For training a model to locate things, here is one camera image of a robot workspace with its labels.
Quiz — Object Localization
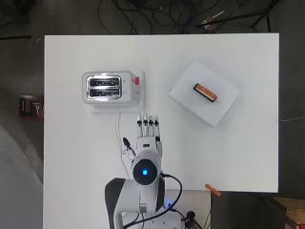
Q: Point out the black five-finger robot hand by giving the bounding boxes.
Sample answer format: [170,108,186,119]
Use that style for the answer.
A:
[122,114,164,160]

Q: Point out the orange slab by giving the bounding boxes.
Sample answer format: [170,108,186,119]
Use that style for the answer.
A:
[196,84,218,101]

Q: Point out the white flat box with print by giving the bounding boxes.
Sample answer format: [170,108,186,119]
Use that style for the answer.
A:
[81,70,148,114]

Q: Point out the steel toaster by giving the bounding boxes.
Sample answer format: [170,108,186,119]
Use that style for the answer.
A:
[81,71,142,105]

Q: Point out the plain white flat box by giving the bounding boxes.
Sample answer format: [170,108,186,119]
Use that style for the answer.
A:
[168,61,241,127]

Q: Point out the black block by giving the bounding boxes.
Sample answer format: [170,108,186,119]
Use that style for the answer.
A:
[193,82,219,103]

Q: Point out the orange clamp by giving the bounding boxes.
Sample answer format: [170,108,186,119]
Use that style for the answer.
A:
[204,183,223,198]

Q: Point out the black and red box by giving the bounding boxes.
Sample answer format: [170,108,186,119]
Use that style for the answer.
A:
[18,94,45,119]

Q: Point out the cardboard box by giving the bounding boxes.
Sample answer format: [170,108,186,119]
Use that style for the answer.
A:
[272,197,305,229]

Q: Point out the white toaster cable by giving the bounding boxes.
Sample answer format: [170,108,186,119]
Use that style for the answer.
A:
[113,106,132,179]

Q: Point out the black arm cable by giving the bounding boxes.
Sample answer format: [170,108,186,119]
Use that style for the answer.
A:
[123,172,184,229]

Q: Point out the black floor cables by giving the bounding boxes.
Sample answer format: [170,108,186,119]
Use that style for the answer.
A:
[96,0,199,35]

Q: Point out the thin white cable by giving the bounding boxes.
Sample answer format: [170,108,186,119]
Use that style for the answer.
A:
[278,115,305,123]

